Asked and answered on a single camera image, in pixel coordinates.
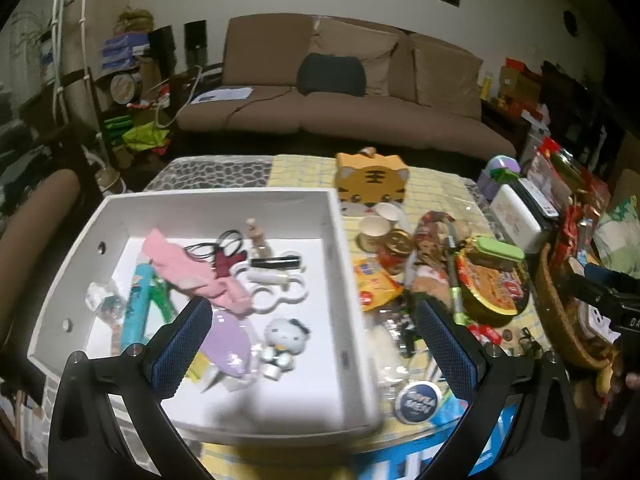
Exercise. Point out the white paper sheet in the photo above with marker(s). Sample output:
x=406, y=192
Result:
x=222, y=95

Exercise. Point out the white storage box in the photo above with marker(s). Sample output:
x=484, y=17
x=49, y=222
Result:
x=300, y=390

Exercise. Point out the wall clock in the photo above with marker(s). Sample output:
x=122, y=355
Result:
x=571, y=22

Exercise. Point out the red can with gold lid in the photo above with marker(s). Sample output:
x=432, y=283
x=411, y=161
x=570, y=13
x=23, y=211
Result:
x=397, y=260

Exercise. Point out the white pole rack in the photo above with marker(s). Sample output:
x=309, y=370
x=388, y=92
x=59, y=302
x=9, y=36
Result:
x=62, y=35

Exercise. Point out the yellow snack packet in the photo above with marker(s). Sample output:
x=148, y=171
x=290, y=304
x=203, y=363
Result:
x=375, y=285

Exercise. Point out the dark cushion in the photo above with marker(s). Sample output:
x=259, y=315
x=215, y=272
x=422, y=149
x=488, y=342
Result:
x=330, y=75

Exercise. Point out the purple pouch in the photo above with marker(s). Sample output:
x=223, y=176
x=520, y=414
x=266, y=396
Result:
x=230, y=345

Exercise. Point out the wicker basket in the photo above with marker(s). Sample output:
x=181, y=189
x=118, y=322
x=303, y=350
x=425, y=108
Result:
x=555, y=310

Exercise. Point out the green marker pen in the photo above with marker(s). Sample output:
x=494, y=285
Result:
x=456, y=295

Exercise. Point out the instant noodle bowl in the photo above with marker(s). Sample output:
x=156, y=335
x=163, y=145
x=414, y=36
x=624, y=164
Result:
x=492, y=285

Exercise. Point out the yellow paper item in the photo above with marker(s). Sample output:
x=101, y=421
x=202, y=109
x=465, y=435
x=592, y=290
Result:
x=200, y=366

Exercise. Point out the small white tube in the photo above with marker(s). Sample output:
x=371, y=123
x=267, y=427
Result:
x=267, y=276

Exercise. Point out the yellow checked tablecloth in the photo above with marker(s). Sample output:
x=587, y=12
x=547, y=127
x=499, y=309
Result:
x=310, y=170

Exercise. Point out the pile of red snack packets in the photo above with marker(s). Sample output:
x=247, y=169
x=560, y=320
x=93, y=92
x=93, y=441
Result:
x=565, y=170

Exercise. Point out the black flat box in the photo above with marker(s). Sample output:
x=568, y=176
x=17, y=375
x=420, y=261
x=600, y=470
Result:
x=537, y=195

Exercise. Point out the cardboard boxes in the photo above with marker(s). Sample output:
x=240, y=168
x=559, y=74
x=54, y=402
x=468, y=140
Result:
x=520, y=80

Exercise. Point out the person's right hand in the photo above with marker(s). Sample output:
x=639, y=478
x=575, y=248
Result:
x=633, y=381

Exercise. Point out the green plastic item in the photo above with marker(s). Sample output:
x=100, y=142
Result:
x=161, y=300

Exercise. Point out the tiger-shaped box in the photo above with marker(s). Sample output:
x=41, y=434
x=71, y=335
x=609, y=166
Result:
x=370, y=180

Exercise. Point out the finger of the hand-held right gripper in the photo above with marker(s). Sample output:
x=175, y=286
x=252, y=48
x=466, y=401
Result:
x=590, y=285

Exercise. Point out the black tube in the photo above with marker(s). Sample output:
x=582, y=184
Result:
x=275, y=261

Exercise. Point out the brown sofa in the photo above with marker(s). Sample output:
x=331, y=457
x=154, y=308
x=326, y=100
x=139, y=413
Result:
x=350, y=120

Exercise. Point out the brown armchair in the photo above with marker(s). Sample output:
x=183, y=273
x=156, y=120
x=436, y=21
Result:
x=40, y=230

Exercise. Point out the teal tube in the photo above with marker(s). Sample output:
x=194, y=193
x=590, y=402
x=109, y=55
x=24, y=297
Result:
x=137, y=305

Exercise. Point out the clear wrapped item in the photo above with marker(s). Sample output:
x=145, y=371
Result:
x=102, y=300

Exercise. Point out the yellow bottle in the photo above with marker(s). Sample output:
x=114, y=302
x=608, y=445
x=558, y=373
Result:
x=486, y=85

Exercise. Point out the white rectangular box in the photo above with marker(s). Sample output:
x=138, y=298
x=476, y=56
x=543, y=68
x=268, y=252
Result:
x=515, y=220

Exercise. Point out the green bags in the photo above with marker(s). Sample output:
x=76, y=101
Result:
x=142, y=135

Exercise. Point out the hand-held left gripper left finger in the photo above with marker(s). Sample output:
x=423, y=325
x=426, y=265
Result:
x=180, y=347

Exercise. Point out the dark blue cream tin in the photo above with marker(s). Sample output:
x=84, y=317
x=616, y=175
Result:
x=417, y=402

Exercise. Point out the white roll in plastic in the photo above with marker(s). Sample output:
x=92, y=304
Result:
x=382, y=350

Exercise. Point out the purple container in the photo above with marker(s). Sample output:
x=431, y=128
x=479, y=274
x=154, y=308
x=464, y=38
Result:
x=492, y=180

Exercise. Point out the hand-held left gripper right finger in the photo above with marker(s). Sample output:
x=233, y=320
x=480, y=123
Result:
x=445, y=350

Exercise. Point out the brown plush toy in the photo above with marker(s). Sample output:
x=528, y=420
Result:
x=430, y=282

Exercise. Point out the wooden figurine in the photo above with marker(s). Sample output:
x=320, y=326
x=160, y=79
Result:
x=257, y=240

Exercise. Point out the stack of blue boxes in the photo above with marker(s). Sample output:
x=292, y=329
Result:
x=120, y=47

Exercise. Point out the green case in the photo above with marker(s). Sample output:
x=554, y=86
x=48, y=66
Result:
x=497, y=250

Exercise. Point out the white cat plush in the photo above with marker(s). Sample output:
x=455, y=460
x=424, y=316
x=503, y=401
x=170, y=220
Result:
x=285, y=337

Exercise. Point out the paper cup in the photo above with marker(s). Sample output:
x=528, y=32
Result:
x=372, y=235
x=390, y=212

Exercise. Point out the pink cloth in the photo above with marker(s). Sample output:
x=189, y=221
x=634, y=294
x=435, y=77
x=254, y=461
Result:
x=175, y=265

